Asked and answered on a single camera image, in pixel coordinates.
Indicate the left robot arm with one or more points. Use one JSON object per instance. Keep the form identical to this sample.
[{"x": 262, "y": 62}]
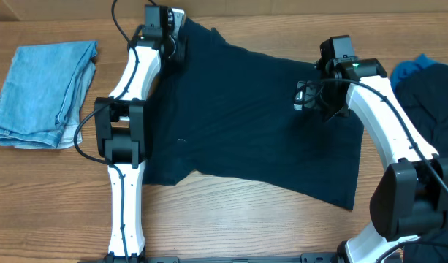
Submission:
[{"x": 122, "y": 131}]

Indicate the blue garment under pile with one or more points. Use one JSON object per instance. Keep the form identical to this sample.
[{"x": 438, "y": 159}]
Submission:
[{"x": 404, "y": 71}]

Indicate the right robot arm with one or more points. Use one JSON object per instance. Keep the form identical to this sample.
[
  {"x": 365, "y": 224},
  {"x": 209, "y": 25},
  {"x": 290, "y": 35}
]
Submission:
[{"x": 411, "y": 200}]

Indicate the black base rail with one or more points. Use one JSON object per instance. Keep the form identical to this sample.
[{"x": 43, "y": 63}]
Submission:
[{"x": 238, "y": 259}]

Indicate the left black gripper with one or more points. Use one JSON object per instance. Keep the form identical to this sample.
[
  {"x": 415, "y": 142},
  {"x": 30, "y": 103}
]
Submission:
[{"x": 177, "y": 47}]

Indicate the folded light blue jeans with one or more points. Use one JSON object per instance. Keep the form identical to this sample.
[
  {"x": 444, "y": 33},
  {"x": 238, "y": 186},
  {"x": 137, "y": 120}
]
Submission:
[{"x": 43, "y": 93}]

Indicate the dark navy t-shirt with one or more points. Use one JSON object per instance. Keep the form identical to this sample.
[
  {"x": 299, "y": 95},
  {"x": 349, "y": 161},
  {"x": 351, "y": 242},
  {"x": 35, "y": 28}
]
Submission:
[{"x": 229, "y": 112}]

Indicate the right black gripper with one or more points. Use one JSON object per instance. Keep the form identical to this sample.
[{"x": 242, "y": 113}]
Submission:
[{"x": 326, "y": 101}]

